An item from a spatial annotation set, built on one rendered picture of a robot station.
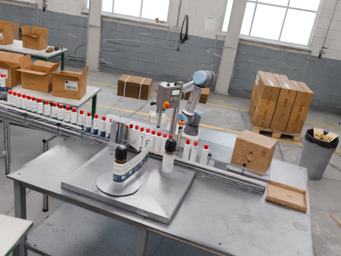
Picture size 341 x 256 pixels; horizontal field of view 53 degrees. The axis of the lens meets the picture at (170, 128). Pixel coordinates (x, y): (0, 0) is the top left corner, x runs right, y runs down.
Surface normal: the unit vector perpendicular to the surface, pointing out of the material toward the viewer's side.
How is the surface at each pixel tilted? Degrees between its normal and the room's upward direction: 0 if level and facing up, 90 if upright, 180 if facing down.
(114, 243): 2
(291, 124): 90
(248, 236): 0
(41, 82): 90
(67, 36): 90
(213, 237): 0
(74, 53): 90
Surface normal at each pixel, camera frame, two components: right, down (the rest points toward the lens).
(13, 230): 0.14, -0.91
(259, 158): -0.51, 0.27
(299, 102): -0.11, 0.38
